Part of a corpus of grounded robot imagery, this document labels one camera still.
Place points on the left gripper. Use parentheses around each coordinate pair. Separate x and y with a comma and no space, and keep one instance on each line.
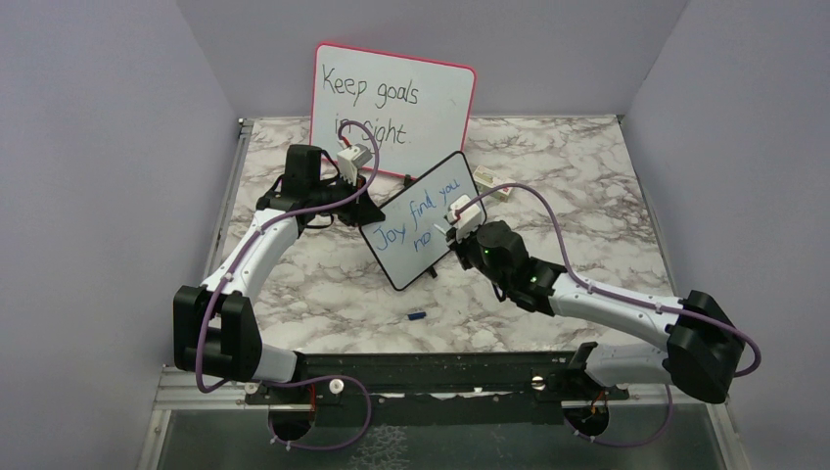
(361,211)

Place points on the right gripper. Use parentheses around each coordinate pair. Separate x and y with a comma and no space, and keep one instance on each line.
(460,245)

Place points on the black framed small whiteboard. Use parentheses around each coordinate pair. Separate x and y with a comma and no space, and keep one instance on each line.
(406,245)

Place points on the blue marker cap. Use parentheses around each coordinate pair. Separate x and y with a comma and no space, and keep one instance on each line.
(416,315)

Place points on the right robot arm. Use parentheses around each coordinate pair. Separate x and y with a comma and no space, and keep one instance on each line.
(686,342)

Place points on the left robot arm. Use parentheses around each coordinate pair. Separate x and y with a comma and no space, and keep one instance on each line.
(214,328)

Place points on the pink framed whiteboard with writing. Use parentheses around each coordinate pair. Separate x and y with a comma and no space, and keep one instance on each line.
(416,109)

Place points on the white eraser box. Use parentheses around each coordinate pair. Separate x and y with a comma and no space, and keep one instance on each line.
(487,179)

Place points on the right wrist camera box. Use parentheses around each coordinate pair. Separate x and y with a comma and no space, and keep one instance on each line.
(463,222)

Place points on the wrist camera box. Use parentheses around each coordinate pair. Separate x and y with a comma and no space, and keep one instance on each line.
(350,160)
(463,222)

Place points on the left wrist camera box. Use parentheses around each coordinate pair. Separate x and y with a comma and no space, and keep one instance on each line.
(350,160)

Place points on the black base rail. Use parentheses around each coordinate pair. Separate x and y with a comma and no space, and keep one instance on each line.
(436,389)

